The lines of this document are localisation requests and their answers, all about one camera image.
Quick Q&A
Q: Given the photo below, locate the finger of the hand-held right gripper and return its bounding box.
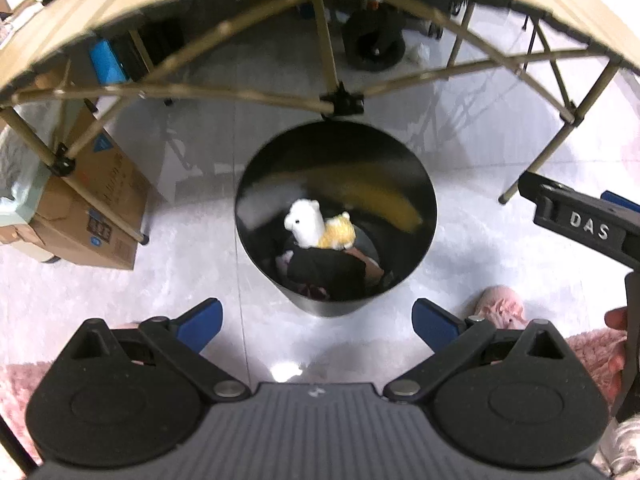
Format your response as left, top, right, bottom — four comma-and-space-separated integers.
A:
600, 191, 640, 216
517, 172, 640, 271

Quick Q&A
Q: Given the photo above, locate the blue plastic box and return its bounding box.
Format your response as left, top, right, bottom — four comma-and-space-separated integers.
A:
90, 40, 132, 86

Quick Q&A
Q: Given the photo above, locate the person's right forearm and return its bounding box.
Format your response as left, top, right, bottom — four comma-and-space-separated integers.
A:
565, 329, 640, 480

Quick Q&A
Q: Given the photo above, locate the large cardboard box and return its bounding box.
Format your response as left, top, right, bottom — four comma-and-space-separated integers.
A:
30, 102, 151, 271

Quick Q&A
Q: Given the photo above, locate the pink fuzzy clothing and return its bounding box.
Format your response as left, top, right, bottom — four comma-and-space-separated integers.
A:
0, 360, 51, 466

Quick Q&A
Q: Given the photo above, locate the light green bin liner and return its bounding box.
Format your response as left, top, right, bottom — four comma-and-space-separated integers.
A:
0, 125, 51, 226

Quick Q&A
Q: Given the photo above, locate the black round bin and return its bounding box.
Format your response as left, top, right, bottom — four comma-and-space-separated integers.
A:
235, 121, 438, 318

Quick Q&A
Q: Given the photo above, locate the black wheel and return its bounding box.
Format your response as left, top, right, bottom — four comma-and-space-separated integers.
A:
342, 7, 407, 72

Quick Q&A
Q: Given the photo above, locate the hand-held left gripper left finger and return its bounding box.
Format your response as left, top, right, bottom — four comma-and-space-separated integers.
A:
62, 298, 252, 403

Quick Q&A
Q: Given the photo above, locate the brown foam block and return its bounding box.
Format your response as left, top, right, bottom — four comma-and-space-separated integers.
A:
350, 249, 386, 281

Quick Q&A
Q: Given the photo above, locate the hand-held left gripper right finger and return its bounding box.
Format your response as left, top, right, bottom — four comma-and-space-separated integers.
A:
382, 298, 573, 403

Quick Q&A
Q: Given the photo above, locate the black knit cloth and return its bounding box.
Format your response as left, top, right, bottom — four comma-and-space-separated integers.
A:
286, 246, 368, 302

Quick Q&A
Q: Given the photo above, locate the person's right hand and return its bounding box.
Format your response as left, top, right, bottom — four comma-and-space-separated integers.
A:
604, 306, 630, 402

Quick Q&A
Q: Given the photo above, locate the white yellow alpaca plush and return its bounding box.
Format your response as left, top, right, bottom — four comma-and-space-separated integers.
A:
283, 199, 357, 251

